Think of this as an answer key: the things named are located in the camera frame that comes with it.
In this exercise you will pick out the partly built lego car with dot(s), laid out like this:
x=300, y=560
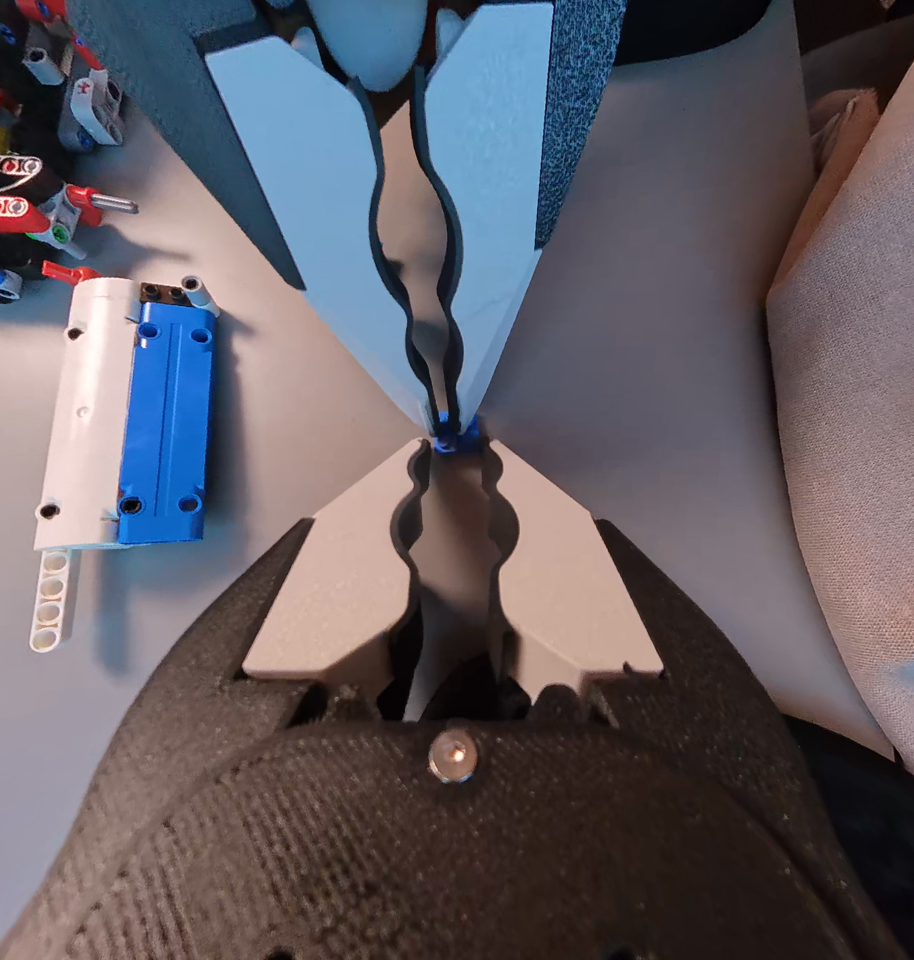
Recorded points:
x=3, y=214

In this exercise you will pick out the white and blue lego panel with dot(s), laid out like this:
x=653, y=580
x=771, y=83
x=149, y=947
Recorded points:
x=164, y=420

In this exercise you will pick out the small blue lego piece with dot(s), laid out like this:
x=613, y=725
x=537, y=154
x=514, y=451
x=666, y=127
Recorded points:
x=449, y=442

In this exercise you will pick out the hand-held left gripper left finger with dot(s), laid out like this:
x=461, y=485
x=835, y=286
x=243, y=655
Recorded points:
x=329, y=592

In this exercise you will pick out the person's beige sweatshirt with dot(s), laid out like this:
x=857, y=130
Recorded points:
x=862, y=450

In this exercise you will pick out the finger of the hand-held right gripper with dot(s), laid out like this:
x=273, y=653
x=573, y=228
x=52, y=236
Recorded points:
x=299, y=172
x=494, y=150

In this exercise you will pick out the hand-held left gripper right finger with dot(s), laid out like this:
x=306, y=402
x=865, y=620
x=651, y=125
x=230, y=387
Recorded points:
x=569, y=600

